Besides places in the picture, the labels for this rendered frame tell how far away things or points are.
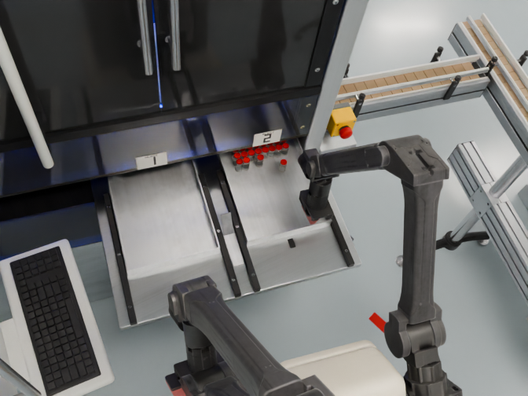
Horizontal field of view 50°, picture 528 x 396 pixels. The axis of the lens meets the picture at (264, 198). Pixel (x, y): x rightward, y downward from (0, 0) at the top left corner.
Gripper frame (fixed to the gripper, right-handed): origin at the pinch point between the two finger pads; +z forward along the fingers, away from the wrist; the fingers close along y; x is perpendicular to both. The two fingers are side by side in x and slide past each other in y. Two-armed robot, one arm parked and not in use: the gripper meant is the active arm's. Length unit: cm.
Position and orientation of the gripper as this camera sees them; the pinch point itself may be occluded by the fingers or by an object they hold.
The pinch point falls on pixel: (312, 221)
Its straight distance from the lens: 165.3
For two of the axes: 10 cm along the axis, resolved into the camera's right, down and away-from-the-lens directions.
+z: -0.6, 6.3, 7.8
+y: -3.1, -7.5, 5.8
